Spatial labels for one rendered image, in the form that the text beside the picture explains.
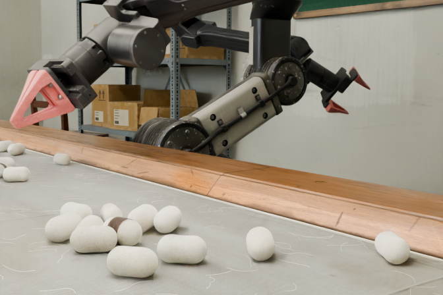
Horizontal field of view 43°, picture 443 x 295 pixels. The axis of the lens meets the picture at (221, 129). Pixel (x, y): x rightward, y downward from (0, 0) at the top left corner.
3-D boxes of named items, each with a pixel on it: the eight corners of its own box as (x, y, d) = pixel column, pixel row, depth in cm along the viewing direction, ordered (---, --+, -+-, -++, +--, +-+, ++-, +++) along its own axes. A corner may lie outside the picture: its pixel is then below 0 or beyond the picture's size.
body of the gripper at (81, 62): (59, 66, 72) (99, 32, 75) (29, 67, 79) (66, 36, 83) (89, 105, 75) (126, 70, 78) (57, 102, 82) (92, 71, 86)
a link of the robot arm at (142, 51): (155, 24, 89) (126, -20, 83) (204, 29, 81) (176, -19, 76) (107, 77, 84) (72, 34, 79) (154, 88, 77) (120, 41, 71)
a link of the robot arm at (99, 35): (121, 43, 86) (103, 11, 83) (149, 47, 82) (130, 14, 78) (89, 70, 83) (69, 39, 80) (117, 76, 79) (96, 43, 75)
